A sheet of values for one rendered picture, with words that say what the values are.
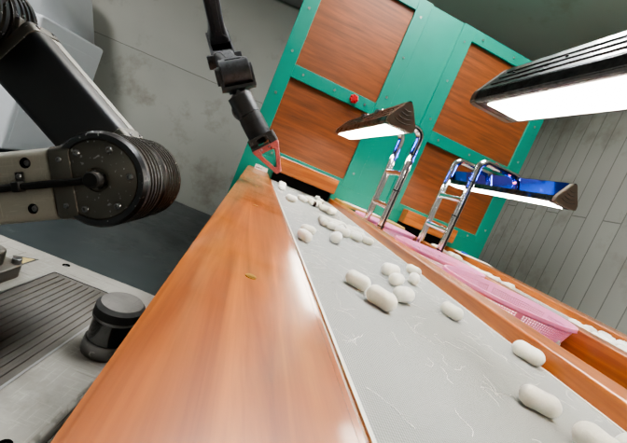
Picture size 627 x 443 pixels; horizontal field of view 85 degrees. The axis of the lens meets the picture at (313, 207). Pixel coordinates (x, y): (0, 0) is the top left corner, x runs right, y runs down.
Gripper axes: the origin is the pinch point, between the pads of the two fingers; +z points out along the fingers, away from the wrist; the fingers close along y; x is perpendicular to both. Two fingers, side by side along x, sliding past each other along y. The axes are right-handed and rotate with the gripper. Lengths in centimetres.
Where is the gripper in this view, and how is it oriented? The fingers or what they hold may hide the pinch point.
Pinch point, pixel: (277, 169)
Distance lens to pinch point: 86.5
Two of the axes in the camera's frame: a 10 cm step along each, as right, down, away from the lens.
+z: 4.4, 8.7, 2.3
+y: -1.4, -1.8, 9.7
